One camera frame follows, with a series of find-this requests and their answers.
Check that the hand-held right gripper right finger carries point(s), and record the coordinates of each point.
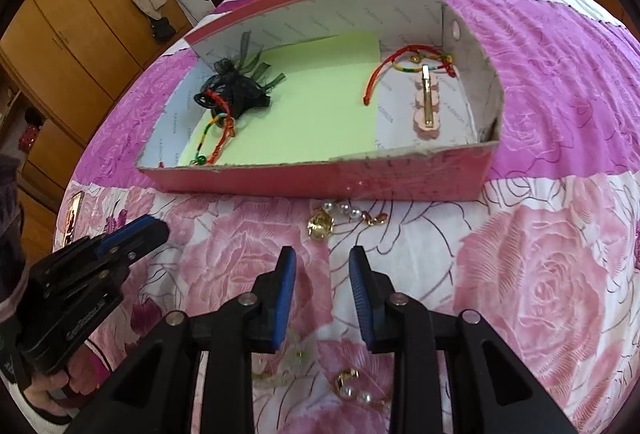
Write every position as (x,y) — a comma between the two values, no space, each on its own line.
(360,299)

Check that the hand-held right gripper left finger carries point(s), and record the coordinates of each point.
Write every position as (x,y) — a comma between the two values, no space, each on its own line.
(285,294)

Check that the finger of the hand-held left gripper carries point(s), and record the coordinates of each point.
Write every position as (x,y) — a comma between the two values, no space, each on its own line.
(125,236)
(150,241)

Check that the gold pearl earrings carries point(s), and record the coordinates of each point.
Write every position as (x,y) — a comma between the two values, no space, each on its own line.
(352,389)

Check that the pink cardboard box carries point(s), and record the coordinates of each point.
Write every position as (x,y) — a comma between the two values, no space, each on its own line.
(400,179)

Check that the black ribbon hair claw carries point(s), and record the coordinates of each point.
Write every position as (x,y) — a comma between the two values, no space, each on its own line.
(235,89)

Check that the pink flower gold hair clip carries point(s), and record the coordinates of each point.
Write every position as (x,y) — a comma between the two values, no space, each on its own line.
(426,99)

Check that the person's left hand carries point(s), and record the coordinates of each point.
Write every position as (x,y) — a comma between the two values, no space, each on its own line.
(60,394)

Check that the phone with picture screen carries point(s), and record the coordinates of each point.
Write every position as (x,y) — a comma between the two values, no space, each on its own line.
(73,219)

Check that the red ornament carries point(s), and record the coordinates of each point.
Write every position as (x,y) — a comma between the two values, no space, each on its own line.
(30,132)

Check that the light green paper sheet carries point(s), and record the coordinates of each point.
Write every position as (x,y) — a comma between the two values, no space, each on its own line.
(310,114)

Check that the floral pink purple bedspread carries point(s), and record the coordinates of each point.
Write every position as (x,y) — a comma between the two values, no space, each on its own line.
(550,264)

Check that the wooden wardrobe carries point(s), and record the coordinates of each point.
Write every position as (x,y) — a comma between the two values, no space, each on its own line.
(75,39)

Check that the dark hanging bag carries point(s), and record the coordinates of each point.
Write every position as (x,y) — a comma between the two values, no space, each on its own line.
(162,30)

